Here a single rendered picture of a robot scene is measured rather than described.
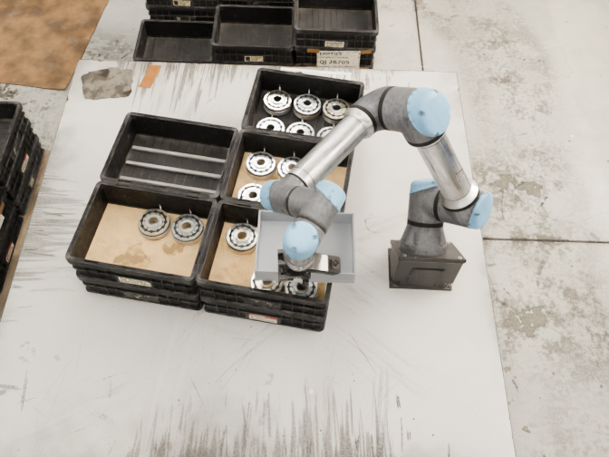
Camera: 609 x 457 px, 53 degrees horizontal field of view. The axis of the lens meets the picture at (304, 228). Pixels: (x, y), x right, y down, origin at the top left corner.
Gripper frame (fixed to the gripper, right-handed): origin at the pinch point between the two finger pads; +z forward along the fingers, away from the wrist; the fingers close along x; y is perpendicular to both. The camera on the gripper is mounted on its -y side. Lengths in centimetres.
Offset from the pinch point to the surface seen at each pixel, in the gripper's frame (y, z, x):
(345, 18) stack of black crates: -29, 99, -154
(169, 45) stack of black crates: 62, 122, -155
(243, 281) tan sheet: 18.1, 27.4, -4.9
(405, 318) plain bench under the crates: -34, 38, 6
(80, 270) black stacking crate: 68, 27, -10
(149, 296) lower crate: 48, 34, -3
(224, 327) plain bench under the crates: 24.9, 37.6, 7.7
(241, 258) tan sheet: 18.8, 29.3, -12.8
